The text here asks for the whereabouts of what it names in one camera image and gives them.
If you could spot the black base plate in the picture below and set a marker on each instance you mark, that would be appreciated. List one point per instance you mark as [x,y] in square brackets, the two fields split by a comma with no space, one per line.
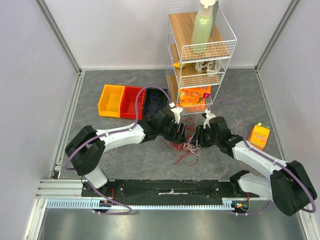
[155,187]

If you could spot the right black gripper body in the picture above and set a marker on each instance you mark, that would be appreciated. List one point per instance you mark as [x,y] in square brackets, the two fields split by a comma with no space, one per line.
[200,136]

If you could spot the red plastic bin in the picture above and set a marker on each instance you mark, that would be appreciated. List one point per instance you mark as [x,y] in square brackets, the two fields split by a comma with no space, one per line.
[128,103]

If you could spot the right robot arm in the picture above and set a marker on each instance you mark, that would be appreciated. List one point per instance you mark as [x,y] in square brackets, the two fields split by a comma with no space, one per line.
[286,184]

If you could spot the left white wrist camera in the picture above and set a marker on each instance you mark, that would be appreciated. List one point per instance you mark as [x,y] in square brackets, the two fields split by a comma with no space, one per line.
[177,112]

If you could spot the yellow plastic bin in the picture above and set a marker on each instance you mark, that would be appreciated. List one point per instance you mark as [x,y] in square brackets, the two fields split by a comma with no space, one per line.
[109,104]

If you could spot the slotted cable duct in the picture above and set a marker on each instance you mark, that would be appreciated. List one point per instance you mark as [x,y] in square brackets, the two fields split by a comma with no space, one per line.
[100,204]

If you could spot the orange box in rack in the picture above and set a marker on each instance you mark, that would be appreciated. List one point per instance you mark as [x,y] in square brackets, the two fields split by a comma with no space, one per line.
[193,94]

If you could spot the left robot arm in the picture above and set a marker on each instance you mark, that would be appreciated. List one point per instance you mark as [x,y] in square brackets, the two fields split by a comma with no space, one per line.
[88,146]

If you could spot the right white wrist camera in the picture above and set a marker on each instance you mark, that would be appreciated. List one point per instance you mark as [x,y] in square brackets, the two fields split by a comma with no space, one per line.
[208,115]

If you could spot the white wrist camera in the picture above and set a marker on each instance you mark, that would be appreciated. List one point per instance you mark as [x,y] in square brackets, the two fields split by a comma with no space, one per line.
[208,115]
[177,112]

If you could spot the white chocolate snack pack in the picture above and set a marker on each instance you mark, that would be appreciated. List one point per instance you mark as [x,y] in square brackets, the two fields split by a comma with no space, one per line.
[211,66]

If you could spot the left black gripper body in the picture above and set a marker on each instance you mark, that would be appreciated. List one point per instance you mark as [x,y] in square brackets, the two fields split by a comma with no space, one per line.
[175,136]

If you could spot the orange snack box on table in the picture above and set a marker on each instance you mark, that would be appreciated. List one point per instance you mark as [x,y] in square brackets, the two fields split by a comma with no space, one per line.
[259,135]

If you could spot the black plastic bin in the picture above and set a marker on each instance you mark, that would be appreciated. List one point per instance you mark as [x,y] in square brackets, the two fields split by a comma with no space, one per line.
[154,100]

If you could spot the green bottle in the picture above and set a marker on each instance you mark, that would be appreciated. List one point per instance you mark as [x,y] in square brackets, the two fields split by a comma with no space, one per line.
[204,24]

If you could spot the yellow snack bag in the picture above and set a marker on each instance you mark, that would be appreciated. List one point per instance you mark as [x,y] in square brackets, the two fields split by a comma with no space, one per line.
[181,65]

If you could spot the white wire shelf rack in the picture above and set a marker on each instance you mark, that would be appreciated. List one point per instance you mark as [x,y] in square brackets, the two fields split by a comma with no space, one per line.
[221,45]

